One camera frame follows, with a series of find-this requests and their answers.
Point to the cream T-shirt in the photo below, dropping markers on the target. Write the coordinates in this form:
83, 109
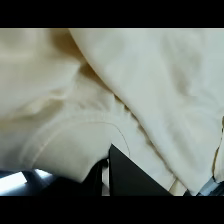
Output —
126, 93

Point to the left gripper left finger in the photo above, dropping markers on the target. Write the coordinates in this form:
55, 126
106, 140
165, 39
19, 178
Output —
85, 185

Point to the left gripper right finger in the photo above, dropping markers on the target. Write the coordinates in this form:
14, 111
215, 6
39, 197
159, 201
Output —
130, 176

